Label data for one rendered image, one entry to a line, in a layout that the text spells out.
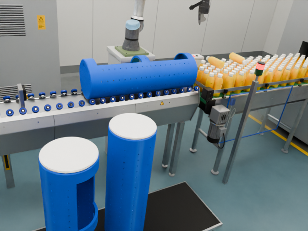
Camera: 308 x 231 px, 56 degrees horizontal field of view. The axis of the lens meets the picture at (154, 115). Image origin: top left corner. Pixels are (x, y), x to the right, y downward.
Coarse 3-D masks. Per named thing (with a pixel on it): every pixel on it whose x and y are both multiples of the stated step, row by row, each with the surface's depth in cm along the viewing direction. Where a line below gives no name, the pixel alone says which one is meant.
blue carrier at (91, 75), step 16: (80, 64) 208; (96, 64) 196; (112, 64) 201; (128, 64) 205; (144, 64) 211; (160, 64) 216; (176, 64) 223; (192, 64) 229; (80, 80) 215; (96, 80) 193; (112, 80) 199; (128, 80) 205; (144, 80) 211; (160, 80) 218; (176, 80) 225; (192, 80) 233; (96, 96) 202
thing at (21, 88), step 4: (20, 84) 188; (20, 88) 183; (24, 88) 185; (20, 92) 182; (24, 92) 184; (20, 96) 183; (24, 96) 185; (20, 100) 185; (24, 100) 186; (20, 104) 189; (24, 104) 187
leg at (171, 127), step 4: (168, 124) 277; (172, 124) 274; (168, 128) 278; (172, 128) 276; (168, 132) 279; (172, 132) 279; (168, 136) 280; (172, 136) 282; (168, 140) 282; (168, 144) 285; (164, 148) 292; (168, 148) 288; (164, 152) 293; (168, 152) 290; (164, 156) 294; (168, 156) 293; (164, 160) 295; (168, 160) 296; (164, 164) 297
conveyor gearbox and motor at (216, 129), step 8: (216, 112) 238; (224, 112) 237; (216, 120) 240; (224, 120) 242; (216, 128) 244; (224, 128) 243; (208, 136) 254; (216, 136) 248; (224, 136) 243; (224, 144) 249
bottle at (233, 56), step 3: (231, 54) 277; (234, 54) 275; (231, 57) 276; (234, 57) 273; (237, 57) 271; (240, 57) 269; (234, 60) 275; (237, 60) 270; (240, 60) 268; (240, 63) 270
